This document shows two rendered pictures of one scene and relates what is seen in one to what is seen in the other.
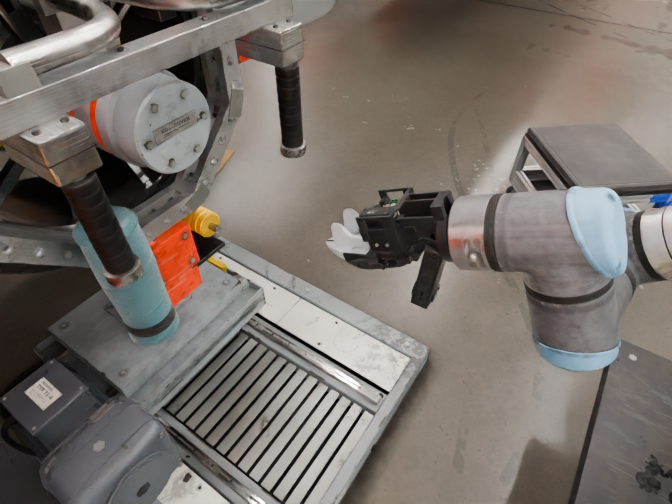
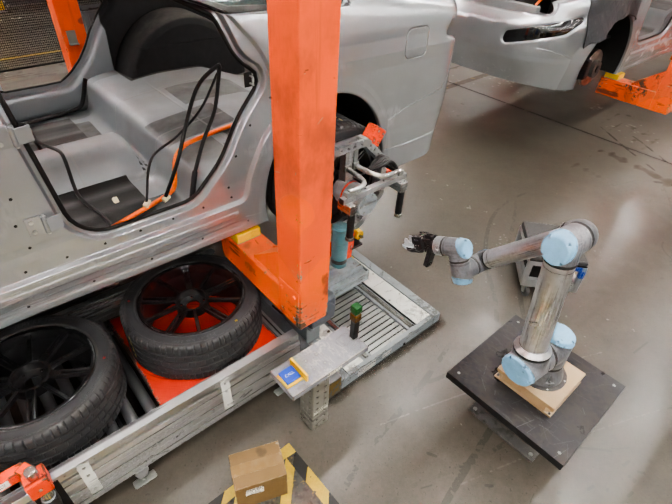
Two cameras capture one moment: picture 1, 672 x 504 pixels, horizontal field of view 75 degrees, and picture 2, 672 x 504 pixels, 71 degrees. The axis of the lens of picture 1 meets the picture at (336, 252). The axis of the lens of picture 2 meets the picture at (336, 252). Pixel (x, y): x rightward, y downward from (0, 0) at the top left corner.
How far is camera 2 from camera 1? 1.73 m
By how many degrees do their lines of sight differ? 11
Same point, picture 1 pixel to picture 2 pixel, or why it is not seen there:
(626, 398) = (507, 332)
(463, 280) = (469, 292)
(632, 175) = not seen: hidden behind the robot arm
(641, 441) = (504, 344)
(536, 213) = (450, 241)
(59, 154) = (352, 210)
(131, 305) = (339, 252)
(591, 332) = (460, 272)
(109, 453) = not seen: hidden behind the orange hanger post
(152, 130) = (363, 204)
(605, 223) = (461, 245)
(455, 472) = (437, 361)
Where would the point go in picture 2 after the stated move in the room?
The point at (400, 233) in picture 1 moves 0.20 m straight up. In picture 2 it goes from (422, 243) to (429, 207)
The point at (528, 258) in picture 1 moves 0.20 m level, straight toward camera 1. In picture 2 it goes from (447, 251) to (419, 270)
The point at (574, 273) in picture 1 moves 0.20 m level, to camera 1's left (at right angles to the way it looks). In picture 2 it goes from (456, 256) to (411, 247)
